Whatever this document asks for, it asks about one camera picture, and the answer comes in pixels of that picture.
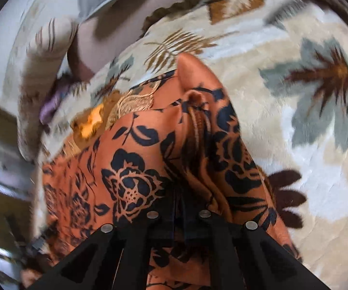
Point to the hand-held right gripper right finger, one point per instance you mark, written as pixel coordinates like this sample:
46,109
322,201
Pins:
198,226

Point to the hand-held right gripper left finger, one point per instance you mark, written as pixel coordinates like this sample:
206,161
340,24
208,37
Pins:
161,225

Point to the orange floral garment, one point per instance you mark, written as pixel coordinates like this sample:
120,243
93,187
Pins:
149,145

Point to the leaf printed plush blanket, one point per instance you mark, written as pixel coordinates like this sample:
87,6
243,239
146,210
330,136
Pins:
252,111

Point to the mustard embroidered cloth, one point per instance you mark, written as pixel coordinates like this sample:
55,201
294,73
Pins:
83,125

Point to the purple cloth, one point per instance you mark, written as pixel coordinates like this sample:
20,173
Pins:
53,102

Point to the striped beige pillow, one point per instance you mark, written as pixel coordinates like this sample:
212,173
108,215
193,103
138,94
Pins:
45,60

